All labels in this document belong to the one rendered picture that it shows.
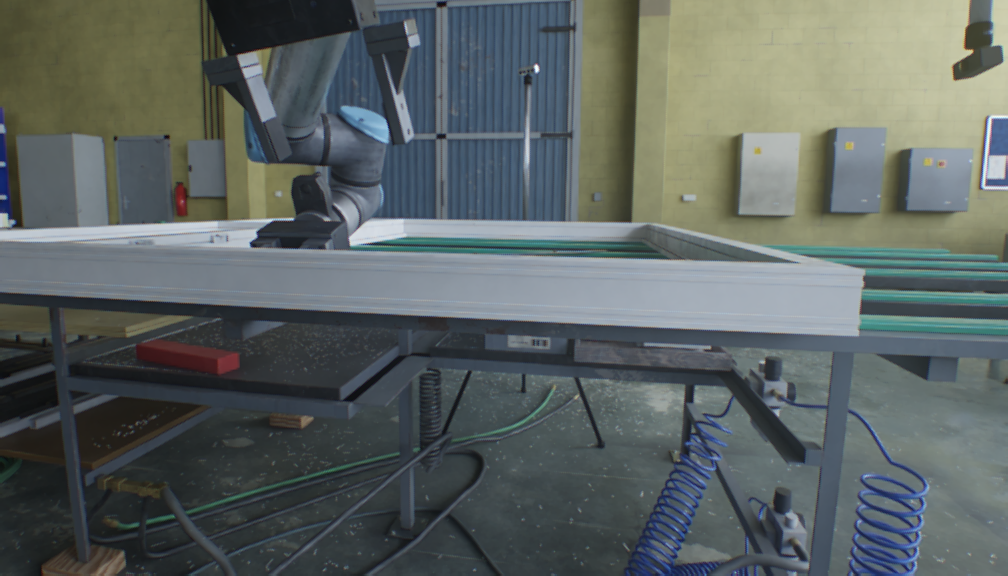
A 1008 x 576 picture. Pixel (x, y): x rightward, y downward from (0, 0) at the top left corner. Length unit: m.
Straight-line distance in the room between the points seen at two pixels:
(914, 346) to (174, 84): 9.85
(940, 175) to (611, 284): 7.82
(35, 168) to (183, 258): 10.40
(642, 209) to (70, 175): 9.02
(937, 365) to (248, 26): 0.82
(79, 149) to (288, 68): 9.86
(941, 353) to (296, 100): 0.86
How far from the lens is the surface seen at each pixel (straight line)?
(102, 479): 1.76
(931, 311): 1.02
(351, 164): 0.91
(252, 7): 0.50
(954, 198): 8.38
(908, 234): 8.35
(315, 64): 0.71
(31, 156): 11.18
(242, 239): 1.21
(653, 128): 6.87
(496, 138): 7.20
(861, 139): 7.82
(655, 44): 7.11
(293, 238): 0.82
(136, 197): 10.35
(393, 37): 0.46
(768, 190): 7.35
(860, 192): 7.79
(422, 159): 7.50
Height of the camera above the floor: 0.99
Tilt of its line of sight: 6 degrees down
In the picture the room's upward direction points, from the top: 1 degrees clockwise
